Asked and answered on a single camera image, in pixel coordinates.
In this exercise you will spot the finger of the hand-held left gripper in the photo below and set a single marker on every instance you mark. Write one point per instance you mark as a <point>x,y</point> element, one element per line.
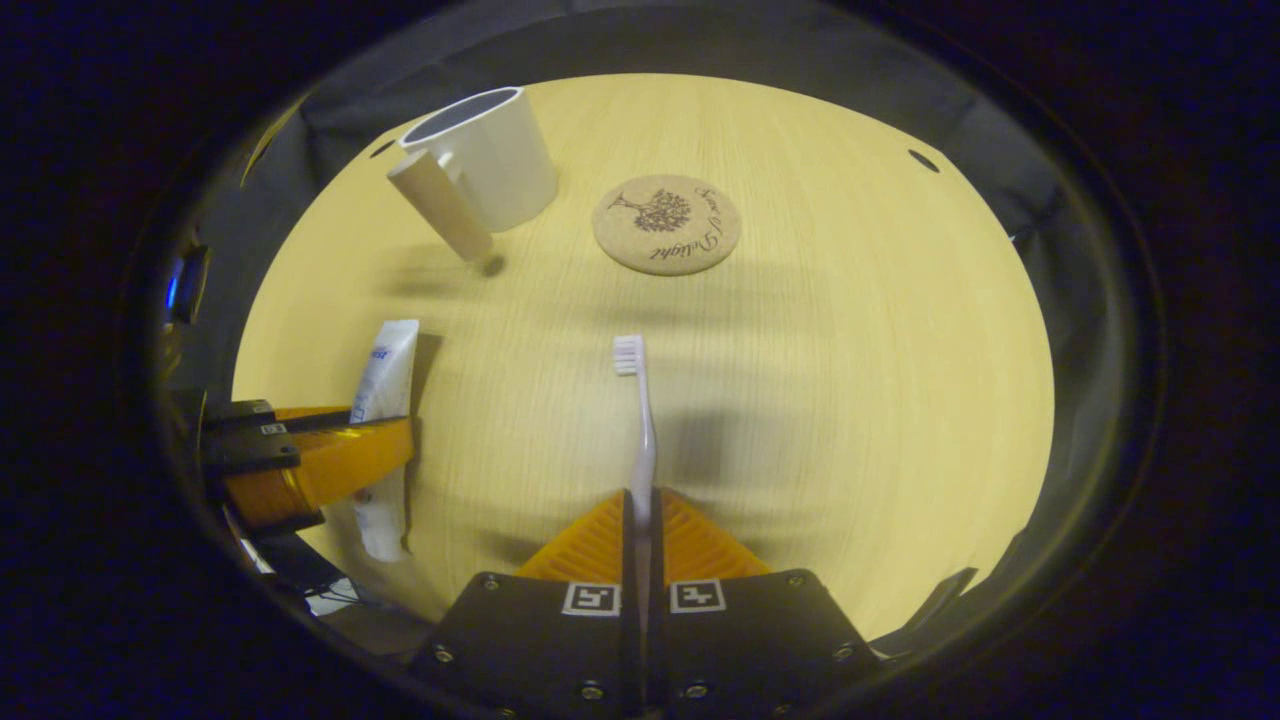
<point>250,455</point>
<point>240,412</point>

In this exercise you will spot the round cork coaster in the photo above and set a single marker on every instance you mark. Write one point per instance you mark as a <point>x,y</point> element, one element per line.
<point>666,225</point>

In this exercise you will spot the white toothpaste tube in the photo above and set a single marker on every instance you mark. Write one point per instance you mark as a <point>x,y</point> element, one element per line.
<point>390,365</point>

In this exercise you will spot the white cup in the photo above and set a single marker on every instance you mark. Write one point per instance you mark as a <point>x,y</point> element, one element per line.
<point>505,160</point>

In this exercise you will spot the black backdrop cloth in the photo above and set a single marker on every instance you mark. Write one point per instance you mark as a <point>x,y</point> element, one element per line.
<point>700,45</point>

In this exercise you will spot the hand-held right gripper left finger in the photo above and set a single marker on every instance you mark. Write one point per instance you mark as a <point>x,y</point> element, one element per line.
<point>530,650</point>

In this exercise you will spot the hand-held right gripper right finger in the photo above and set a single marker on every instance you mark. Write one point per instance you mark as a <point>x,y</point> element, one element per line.
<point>760,650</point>

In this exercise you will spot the white toothbrush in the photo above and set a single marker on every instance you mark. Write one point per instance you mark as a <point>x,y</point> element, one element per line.
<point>645,440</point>

